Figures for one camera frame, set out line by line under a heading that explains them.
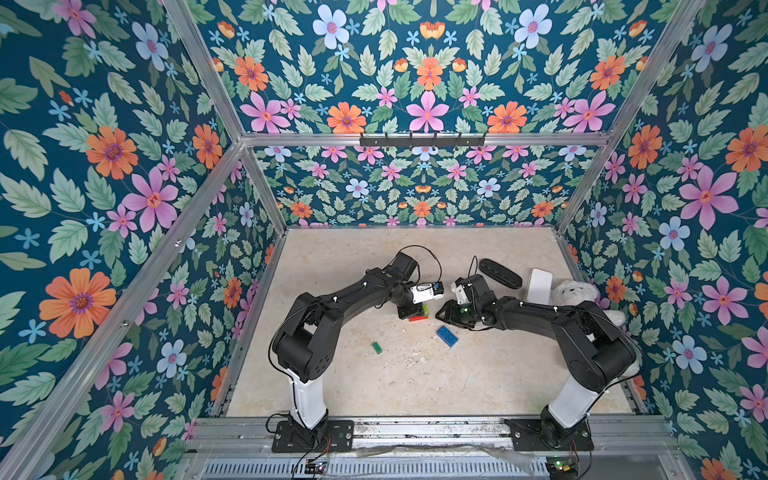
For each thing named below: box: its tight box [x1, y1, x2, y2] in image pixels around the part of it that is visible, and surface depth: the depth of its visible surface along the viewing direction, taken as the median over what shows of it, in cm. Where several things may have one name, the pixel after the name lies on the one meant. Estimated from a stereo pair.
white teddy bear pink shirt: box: [550, 279, 626, 327], surface depth 92 cm
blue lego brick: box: [436, 325, 459, 348], surface depth 92 cm
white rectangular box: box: [527, 268, 553, 305], surface depth 100 cm
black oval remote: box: [479, 258, 523, 289], surface depth 105 cm
